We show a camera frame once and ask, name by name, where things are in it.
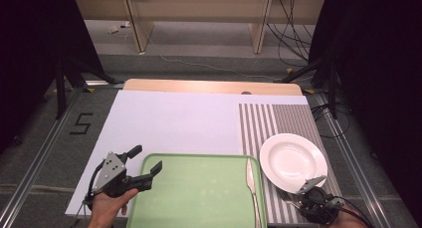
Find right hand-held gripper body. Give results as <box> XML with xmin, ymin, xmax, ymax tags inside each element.
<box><xmin>296</xmin><ymin>175</ymin><xmax>344</xmax><ymax>226</ymax></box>

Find light wooden desk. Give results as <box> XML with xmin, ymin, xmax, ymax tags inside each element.
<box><xmin>73</xmin><ymin>0</ymin><xmax>326</xmax><ymax>55</ymax></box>

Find silver table knife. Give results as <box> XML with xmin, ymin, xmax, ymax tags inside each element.
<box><xmin>246</xmin><ymin>157</ymin><xmax>263</xmax><ymax>228</ymax></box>

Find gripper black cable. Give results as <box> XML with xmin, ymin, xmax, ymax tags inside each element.
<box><xmin>74</xmin><ymin>160</ymin><xmax>106</xmax><ymax>219</ymax></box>
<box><xmin>331</xmin><ymin>196</ymin><xmax>375</xmax><ymax>228</ymax></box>

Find person's left hand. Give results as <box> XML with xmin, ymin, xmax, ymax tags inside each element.
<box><xmin>87</xmin><ymin>188</ymin><xmax>139</xmax><ymax>228</ymax></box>

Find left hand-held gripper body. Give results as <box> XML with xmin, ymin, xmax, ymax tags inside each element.
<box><xmin>87</xmin><ymin>151</ymin><xmax>140</xmax><ymax>202</ymax></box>

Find black metal stand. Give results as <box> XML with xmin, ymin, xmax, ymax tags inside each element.
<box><xmin>282</xmin><ymin>52</ymin><xmax>339</xmax><ymax>119</ymax></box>
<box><xmin>54</xmin><ymin>55</ymin><xmax>125</xmax><ymax>120</ymax></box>

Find grey striped placemat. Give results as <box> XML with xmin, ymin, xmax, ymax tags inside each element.
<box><xmin>238</xmin><ymin>103</ymin><xmax>353</xmax><ymax>226</ymax></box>

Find white board sheet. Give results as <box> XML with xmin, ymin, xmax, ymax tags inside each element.
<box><xmin>65</xmin><ymin>90</ymin><xmax>310</xmax><ymax>219</ymax></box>

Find black curtain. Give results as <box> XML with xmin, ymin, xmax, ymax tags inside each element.
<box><xmin>308</xmin><ymin>0</ymin><xmax>422</xmax><ymax>224</ymax></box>
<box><xmin>0</xmin><ymin>0</ymin><xmax>106</xmax><ymax>152</ymax></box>

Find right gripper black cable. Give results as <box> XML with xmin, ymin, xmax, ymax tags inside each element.
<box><xmin>331</xmin><ymin>196</ymin><xmax>375</xmax><ymax>228</ymax></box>

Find white floor cable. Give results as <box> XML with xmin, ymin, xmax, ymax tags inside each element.
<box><xmin>147</xmin><ymin>38</ymin><xmax>290</xmax><ymax>82</ymax></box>

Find white round plate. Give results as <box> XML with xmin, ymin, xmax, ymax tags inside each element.
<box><xmin>259</xmin><ymin>132</ymin><xmax>328</xmax><ymax>194</ymax></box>

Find black floor cables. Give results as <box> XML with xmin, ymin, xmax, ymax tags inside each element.
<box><xmin>312</xmin><ymin>102</ymin><xmax>352</xmax><ymax>140</ymax></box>

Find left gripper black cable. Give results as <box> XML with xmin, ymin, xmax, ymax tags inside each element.
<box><xmin>74</xmin><ymin>160</ymin><xmax>106</xmax><ymax>219</ymax></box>

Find green plastic tray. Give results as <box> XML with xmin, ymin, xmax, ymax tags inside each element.
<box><xmin>126</xmin><ymin>153</ymin><xmax>268</xmax><ymax>228</ymax></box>

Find person's right hand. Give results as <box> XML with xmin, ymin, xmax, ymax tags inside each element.
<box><xmin>319</xmin><ymin>205</ymin><xmax>366</xmax><ymax>228</ymax></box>

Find aluminium floor rail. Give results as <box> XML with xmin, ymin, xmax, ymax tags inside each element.
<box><xmin>0</xmin><ymin>88</ymin><xmax>84</xmax><ymax>224</ymax></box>
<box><xmin>313</xmin><ymin>92</ymin><xmax>394</xmax><ymax>228</ymax></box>

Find short aluminium rail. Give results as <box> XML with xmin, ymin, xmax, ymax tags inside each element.
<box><xmin>83</xmin><ymin>80</ymin><xmax>125</xmax><ymax>90</ymax></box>

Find bundle of black cables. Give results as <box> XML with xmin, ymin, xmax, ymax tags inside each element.
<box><xmin>267</xmin><ymin>0</ymin><xmax>317</xmax><ymax>68</ymax></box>

